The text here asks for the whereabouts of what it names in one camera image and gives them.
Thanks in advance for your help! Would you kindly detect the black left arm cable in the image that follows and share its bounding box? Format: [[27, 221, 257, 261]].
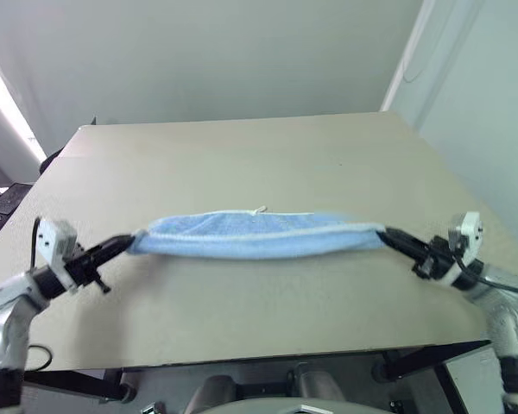
[[31, 216, 43, 271]]

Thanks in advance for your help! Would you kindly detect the white box under table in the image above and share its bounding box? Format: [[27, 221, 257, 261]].
[[440, 343, 507, 414]]

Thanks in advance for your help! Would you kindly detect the black table frame bar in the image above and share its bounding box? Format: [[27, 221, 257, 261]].
[[22, 368, 130, 403], [382, 339, 493, 381]]

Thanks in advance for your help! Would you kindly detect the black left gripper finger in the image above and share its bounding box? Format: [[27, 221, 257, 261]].
[[90, 234, 134, 256], [95, 241, 135, 267]]

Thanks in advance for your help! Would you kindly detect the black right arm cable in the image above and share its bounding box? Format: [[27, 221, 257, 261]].
[[453, 253, 518, 298]]

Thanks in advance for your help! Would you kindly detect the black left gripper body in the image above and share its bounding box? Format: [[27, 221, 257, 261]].
[[63, 242, 112, 295]]

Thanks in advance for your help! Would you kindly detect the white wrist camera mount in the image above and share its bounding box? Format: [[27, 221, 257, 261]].
[[440, 210, 485, 286], [36, 218, 79, 294]]

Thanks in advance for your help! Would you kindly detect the thin wire on wall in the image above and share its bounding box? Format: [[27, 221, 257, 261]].
[[401, 8, 448, 84]]

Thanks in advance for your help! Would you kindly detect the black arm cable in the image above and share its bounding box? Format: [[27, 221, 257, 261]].
[[453, 253, 518, 298], [31, 216, 43, 271]]

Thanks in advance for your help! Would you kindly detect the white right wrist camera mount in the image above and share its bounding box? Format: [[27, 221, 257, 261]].
[[440, 210, 485, 286]]

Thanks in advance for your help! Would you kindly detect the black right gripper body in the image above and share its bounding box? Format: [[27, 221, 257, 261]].
[[411, 235, 459, 284]]

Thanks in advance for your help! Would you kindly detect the black caster wheel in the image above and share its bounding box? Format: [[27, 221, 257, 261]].
[[118, 381, 138, 404], [370, 360, 391, 382]]

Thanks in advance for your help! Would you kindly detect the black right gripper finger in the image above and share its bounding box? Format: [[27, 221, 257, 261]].
[[376, 231, 425, 265], [377, 228, 433, 255]]

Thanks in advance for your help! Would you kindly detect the black floor cable loop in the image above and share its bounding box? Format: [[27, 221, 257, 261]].
[[25, 343, 54, 372]]

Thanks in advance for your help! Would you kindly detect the blue towel with white trim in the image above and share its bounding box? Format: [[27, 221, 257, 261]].
[[126, 205, 388, 263]]

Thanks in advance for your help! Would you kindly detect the dark desk with equipment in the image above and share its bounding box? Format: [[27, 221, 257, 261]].
[[0, 171, 35, 251]]

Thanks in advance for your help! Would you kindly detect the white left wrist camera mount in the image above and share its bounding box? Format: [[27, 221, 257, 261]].
[[36, 218, 79, 294]]

